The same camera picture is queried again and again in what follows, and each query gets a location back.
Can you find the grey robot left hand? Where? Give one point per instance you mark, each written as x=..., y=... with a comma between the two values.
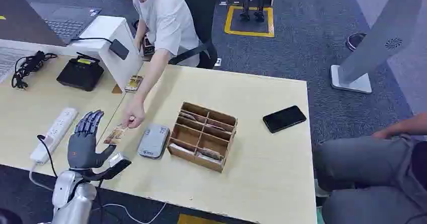
x=81, y=149

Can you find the person's hand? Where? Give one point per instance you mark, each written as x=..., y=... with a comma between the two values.
x=133, y=112

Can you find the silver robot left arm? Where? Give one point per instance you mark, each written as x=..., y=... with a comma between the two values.
x=71, y=199

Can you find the white power strip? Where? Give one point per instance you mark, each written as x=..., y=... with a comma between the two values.
x=55, y=134

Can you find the grey metal tin case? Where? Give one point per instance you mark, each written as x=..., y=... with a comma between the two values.
x=154, y=141

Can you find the card in wooden box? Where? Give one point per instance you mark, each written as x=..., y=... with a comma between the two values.
x=217, y=127
x=209, y=155
x=188, y=116
x=180, y=148

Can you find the black power adapter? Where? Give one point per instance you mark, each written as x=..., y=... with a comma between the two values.
x=119, y=49

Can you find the black desktop device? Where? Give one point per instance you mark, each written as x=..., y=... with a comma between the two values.
x=80, y=74

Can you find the white desk stand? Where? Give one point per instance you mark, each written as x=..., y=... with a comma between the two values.
x=116, y=49

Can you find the wooden compartment card box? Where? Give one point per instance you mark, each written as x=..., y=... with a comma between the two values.
x=203, y=137

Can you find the person in white shirt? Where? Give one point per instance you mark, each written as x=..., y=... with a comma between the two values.
x=170, y=19

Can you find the pale keyboard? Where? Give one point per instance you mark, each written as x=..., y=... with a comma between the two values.
x=8, y=62

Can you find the black office chair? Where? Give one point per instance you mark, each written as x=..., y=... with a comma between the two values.
x=203, y=22

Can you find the grey laptop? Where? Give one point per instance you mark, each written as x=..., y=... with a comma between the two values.
x=65, y=20

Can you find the yellow floor tape strip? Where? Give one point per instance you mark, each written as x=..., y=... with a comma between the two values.
x=196, y=219

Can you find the black smartphone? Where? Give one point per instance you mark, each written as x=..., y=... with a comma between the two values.
x=284, y=119

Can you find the black robot legs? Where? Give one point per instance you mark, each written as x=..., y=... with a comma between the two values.
x=253, y=2

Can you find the round dark floor base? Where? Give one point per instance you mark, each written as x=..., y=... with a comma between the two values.
x=354, y=40

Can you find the seated person in grey trousers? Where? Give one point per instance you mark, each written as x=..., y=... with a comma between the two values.
x=367, y=182

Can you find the white kiosk stand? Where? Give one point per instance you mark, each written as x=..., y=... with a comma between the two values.
x=383, y=35

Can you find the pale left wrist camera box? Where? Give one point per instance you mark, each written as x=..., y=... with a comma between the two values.
x=116, y=164

